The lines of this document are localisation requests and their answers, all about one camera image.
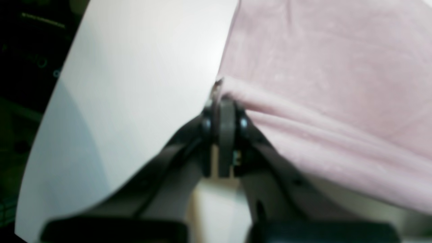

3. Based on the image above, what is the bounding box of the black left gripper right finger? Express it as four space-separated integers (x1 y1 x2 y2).
221 97 401 243

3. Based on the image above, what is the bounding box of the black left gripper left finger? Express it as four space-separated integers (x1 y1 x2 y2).
40 99 217 243

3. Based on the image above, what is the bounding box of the mauve pink t-shirt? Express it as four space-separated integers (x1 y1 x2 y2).
219 0 432 214

